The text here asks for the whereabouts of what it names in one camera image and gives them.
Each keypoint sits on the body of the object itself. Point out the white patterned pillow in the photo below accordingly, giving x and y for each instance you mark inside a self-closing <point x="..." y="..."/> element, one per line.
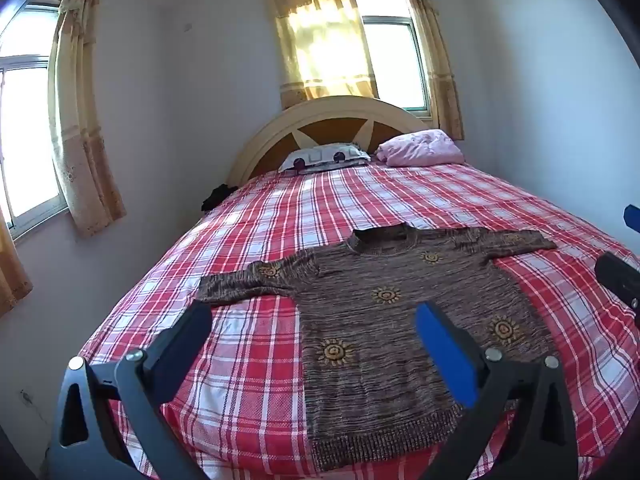
<point x="325" y="156"/>

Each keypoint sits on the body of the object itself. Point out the pink pillow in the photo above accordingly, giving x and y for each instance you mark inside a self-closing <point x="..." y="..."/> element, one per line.
<point x="422" y="149"/>

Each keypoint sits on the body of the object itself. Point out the cream and brown wooden headboard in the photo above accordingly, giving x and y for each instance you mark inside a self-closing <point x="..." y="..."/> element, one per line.
<point x="280" y="135"/>

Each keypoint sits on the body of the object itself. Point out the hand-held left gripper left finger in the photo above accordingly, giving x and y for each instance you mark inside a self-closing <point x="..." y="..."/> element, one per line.
<point x="185" y="350"/>

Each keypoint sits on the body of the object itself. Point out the dark cloth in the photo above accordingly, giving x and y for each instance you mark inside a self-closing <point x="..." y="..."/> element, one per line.
<point x="216" y="197"/>

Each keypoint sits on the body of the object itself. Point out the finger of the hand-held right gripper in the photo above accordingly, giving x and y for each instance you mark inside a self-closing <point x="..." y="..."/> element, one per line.
<point x="632" y="219"/>
<point x="620" y="277"/>

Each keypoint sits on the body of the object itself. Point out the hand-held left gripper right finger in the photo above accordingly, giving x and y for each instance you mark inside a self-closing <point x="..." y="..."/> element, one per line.
<point x="445" y="355"/>

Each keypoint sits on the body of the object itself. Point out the window with green frame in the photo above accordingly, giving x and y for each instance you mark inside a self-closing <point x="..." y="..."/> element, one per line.
<point x="395" y="55"/>

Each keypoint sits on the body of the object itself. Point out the brown knitted sun-pattern sweater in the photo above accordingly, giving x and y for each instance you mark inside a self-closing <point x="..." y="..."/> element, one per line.
<point x="380" y="320"/>

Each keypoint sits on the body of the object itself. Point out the window with white frame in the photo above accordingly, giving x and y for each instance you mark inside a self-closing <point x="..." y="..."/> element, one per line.
<point x="27" y="130"/>

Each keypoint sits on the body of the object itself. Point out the bed with red plaid sheet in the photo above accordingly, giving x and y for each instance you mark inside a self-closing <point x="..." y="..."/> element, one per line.
<point x="240" y="240"/>

